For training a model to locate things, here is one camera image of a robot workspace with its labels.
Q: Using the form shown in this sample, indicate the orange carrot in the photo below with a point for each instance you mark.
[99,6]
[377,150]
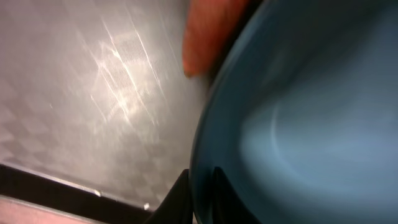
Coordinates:
[209,25]

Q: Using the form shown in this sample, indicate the dark blue plate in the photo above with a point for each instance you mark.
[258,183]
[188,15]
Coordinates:
[302,117]

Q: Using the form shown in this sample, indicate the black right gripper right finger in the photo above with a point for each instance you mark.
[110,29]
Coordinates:
[227,208]

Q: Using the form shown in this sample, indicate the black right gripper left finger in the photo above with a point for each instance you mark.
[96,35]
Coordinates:
[176,207]

